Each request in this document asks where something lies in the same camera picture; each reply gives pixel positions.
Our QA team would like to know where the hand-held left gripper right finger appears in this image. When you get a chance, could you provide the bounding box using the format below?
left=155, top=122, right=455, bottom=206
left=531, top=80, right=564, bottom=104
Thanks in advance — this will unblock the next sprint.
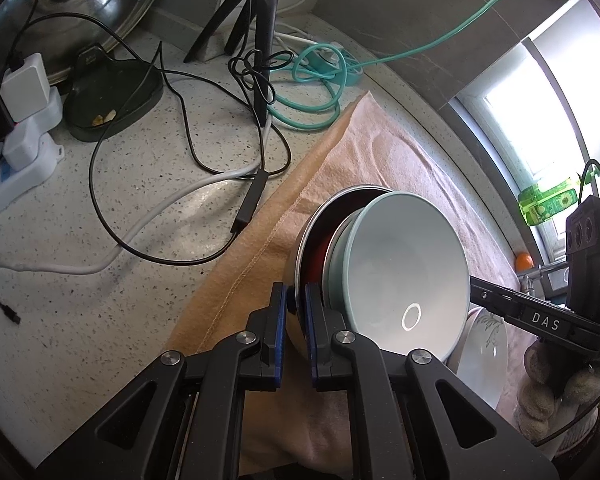
left=304, top=282, right=561, bottom=480

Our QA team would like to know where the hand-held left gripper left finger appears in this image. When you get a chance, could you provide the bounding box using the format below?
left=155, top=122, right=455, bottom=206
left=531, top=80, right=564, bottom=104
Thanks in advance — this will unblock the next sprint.
left=32, top=282, right=287, bottom=480

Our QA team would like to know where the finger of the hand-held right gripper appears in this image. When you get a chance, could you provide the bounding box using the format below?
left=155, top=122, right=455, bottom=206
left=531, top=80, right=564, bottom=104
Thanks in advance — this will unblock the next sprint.
left=467, top=275, right=518, bottom=326

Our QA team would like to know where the large stainless steel bowl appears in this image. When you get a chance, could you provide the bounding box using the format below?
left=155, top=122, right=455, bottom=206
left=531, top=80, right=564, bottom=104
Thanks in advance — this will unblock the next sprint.
left=285, top=185, right=453, bottom=367

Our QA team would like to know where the white plate grey leaf print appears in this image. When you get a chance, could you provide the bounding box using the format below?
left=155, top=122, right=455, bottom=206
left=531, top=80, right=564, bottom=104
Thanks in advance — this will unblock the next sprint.
left=449, top=306, right=509, bottom=411

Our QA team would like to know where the small red steel bowl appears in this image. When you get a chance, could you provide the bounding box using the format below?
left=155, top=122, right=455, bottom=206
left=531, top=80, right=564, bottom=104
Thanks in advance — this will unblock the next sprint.
left=304, top=199, right=381, bottom=306

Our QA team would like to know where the light green ceramic bowl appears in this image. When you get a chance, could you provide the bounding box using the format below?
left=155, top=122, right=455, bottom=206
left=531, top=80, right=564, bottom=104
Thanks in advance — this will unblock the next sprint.
left=326, top=191, right=472, bottom=363

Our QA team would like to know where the person's right hand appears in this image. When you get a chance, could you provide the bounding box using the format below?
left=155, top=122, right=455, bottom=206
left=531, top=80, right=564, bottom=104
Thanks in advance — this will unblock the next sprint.
left=512, top=342, right=600, bottom=442

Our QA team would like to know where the chrome kitchen faucet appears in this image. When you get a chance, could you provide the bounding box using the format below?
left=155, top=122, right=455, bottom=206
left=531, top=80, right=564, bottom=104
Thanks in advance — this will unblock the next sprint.
left=520, top=260, right=573, bottom=306

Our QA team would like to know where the orange towel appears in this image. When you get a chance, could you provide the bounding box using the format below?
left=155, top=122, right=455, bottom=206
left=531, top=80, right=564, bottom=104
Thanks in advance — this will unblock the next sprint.
left=165, top=91, right=538, bottom=480

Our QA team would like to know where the green dish soap bottle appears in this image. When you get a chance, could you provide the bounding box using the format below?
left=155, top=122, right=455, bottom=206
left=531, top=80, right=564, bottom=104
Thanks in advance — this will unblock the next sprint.
left=518, top=176, right=582, bottom=226

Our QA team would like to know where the frosted window with flower print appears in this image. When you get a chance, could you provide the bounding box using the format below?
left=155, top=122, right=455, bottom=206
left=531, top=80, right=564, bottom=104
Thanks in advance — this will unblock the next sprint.
left=447, top=0, right=600, bottom=271

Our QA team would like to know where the teal round power strip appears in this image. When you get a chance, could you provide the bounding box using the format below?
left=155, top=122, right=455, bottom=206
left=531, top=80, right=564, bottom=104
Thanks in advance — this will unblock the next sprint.
left=300, top=42, right=365, bottom=88

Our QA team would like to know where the white plug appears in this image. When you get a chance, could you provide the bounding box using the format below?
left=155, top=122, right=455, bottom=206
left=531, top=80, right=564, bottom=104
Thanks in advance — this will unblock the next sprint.
left=316, top=41, right=343, bottom=67

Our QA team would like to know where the black tripod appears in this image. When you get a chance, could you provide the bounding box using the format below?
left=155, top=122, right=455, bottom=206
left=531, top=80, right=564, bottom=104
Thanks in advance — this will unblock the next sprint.
left=183, top=0, right=297, bottom=128

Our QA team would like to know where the white power strip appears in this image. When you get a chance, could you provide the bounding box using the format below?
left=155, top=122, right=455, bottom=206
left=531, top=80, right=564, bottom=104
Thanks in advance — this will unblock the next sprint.
left=0, top=140, right=65, bottom=223

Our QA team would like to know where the white charger adapter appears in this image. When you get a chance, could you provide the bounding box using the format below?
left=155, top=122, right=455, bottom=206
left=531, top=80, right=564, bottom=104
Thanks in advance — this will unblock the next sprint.
left=0, top=52, right=49, bottom=122
left=2, top=91, right=65, bottom=171

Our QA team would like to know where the black inline cable box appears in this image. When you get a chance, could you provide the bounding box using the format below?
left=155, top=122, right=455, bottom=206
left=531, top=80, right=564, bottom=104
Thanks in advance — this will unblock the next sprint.
left=230, top=170, right=270, bottom=234

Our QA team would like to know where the teal cable reel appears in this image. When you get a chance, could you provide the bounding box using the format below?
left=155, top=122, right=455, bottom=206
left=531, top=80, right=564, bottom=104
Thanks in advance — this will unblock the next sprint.
left=267, top=0, right=533, bottom=131

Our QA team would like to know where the black looped cable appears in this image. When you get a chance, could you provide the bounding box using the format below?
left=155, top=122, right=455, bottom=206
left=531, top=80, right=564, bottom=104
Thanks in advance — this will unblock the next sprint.
left=91, top=40, right=293, bottom=265

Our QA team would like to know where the coiled black tripod cable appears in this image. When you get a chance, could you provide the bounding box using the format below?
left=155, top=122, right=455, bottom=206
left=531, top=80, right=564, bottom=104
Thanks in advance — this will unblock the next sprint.
left=228, top=47, right=293, bottom=111

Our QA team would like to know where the thin black cable with plug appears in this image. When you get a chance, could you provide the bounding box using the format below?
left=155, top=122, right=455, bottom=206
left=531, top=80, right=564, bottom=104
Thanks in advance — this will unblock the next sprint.
left=0, top=277, right=22, bottom=326

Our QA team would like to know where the white power cable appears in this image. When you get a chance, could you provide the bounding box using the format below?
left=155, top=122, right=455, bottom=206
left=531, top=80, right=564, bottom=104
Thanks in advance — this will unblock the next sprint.
left=272, top=0, right=341, bottom=51

